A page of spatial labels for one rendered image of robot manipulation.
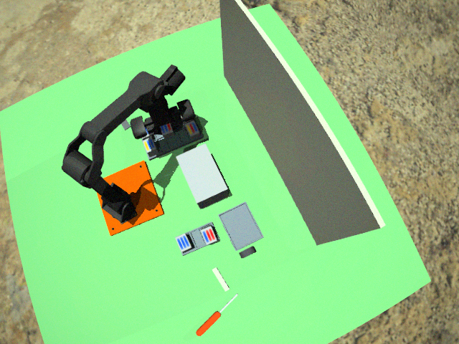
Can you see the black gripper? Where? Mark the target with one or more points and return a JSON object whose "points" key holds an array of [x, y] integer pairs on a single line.
{"points": [[154, 122]]}

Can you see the grey wall panel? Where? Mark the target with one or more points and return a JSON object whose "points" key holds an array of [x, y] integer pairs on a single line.
{"points": [[315, 169]]}

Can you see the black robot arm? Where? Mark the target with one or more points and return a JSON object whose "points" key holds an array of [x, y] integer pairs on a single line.
{"points": [[145, 92]]}

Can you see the orange-handled screwdriver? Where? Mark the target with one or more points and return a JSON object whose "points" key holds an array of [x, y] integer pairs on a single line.
{"points": [[211, 320]]}

